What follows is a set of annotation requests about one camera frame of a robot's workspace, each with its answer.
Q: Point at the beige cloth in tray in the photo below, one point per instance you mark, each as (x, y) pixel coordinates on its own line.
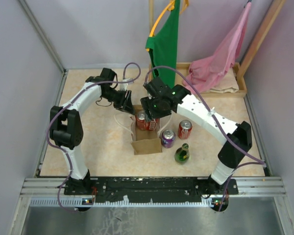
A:
(227, 85)

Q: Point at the purple soda can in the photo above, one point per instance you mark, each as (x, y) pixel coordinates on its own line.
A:
(168, 138)

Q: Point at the aluminium rail frame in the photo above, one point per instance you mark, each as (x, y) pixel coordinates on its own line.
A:
(50, 192)

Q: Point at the yellow clothes hanger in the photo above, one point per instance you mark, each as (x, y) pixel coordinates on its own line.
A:
(164, 42)

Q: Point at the watermelon print canvas bag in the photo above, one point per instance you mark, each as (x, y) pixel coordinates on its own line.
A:
(144, 142)

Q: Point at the pink shirt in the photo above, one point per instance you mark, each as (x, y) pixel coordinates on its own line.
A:
(205, 73)

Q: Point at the wooden rack frame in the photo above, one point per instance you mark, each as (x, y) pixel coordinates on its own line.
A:
(267, 22)

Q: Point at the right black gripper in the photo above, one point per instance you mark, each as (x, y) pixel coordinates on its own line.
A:
(146, 102)

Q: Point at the red cola can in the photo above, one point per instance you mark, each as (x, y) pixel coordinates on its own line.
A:
(184, 130)
(140, 120)
(152, 124)

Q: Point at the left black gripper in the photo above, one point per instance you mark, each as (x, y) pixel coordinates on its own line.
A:
(131, 109)

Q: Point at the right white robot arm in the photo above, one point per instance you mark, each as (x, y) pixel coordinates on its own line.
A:
(236, 138)

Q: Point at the green glass bottle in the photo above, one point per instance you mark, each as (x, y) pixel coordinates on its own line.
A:
(182, 154)

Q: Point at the green t-shirt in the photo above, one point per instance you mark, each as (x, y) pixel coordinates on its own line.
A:
(166, 75)

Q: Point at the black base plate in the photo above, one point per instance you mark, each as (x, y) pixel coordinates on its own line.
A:
(149, 189)

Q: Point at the wooden tray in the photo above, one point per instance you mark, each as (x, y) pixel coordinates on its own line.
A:
(183, 68)

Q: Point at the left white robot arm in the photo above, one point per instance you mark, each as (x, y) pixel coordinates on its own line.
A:
(65, 131)

